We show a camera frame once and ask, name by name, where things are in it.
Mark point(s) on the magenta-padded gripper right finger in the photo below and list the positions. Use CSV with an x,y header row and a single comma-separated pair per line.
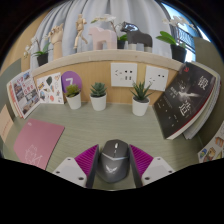
x,y
156,170

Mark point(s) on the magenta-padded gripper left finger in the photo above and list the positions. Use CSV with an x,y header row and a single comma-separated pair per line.
x,y
68,170

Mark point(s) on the dark grey computer mouse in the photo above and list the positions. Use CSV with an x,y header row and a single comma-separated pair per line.
x,y
113,163

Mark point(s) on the pink mouse pad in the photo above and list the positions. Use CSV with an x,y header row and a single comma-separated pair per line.
x,y
36,140

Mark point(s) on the food sticker sheet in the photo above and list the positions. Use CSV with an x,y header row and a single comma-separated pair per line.
x,y
215,146

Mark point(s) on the small succulent in white pot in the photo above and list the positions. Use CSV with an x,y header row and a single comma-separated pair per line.
x,y
98,102
74,100
140,107

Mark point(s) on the black book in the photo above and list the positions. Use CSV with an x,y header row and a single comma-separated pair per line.
x,y
186,100

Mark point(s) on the beige paper card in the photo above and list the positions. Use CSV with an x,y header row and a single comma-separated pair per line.
x,y
5,123

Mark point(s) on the red and white magazine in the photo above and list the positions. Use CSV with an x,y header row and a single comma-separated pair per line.
x,y
25,93

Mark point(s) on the purple round sign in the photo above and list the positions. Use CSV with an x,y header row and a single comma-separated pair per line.
x,y
71,80

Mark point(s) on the cream desk ledge shelf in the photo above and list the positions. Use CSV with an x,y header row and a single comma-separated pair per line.
x,y
100,56

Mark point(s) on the dark grey horse figurine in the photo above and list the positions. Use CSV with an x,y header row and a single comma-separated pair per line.
x,y
138,36

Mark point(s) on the pink horse figurine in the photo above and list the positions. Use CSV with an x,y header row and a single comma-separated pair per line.
x,y
101,38

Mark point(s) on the wooden mannequin figure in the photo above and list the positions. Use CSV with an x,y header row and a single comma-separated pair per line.
x,y
80,28

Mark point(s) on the light grey curtain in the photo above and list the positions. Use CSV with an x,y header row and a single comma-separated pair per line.
x,y
140,13

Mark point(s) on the white wall socket panel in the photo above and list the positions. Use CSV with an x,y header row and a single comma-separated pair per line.
x,y
124,75
156,78

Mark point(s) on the window with dark frame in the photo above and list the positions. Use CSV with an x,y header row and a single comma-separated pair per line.
x,y
190,31

